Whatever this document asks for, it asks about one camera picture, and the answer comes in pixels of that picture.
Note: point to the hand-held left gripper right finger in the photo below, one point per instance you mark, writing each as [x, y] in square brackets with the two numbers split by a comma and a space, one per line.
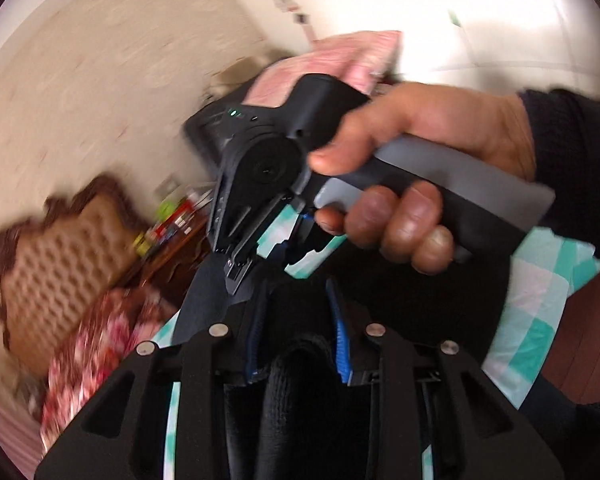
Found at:
[341, 350]

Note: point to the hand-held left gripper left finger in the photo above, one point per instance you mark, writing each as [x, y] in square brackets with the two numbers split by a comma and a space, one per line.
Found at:
[254, 355]

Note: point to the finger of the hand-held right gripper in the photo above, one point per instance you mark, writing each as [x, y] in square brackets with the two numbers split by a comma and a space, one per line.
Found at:
[307, 240]
[232, 245]

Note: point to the black pants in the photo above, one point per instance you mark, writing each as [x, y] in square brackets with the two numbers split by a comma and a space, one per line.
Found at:
[300, 310]

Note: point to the person's right forearm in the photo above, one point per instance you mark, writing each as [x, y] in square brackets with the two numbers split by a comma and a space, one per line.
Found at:
[575, 160]

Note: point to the person's right hand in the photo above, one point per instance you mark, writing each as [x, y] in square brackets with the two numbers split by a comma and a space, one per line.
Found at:
[455, 115]

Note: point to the dark wooden nightstand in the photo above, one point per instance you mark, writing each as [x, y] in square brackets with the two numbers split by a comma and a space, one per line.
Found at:
[175, 267]

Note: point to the yellow box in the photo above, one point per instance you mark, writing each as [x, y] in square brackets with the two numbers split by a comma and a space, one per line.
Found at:
[142, 244]

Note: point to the red floral pillow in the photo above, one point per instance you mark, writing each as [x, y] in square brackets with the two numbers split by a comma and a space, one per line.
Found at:
[95, 360]

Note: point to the tufted leather bed headboard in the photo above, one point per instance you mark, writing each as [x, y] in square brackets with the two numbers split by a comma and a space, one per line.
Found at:
[65, 270]

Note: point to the teal white checked tablecloth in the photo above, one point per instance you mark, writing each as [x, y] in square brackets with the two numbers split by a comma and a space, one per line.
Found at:
[530, 290]

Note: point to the white wall socket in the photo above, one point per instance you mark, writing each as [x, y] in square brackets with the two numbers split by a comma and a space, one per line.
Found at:
[167, 186]

